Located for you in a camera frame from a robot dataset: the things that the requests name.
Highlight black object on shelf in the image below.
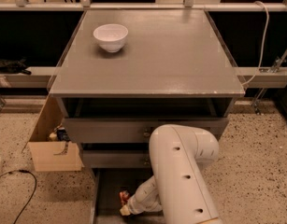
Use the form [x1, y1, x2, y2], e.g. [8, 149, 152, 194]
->
[0, 59, 32, 75]

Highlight grey drawer cabinet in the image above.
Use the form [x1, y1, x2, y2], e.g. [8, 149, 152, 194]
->
[47, 8, 246, 224]

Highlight items inside cardboard box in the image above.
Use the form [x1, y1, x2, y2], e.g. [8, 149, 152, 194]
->
[49, 126, 70, 142]

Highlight grey open bottom drawer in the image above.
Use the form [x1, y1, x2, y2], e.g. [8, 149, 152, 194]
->
[90, 168, 165, 224]

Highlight black floor cable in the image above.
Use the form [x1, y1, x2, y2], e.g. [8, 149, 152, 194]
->
[0, 169, 38, 224]

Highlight white hanging cable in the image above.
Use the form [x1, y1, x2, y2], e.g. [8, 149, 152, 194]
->
[241, 1, 270, 87]

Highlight grey middle drawer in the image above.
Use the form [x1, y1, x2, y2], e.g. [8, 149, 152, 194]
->
[81, 150, 151, 168]

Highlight white ceramic bowl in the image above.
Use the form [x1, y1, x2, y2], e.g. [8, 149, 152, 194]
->
[93, 23, 128, 53]

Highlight metal rail frame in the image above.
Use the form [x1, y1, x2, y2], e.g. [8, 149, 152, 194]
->
[0, 0, 287, 11]

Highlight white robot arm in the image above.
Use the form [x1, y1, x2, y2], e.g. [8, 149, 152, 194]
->
[120, 124, 223, 224]

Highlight grey top drawer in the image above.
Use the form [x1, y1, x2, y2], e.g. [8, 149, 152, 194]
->
[62, 118, 229, 144]

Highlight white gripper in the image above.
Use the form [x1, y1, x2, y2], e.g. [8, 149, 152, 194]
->
[120, 196, 147, 217]

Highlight cardboard box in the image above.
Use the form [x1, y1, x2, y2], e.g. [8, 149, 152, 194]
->
[28, 97, 83, 172]

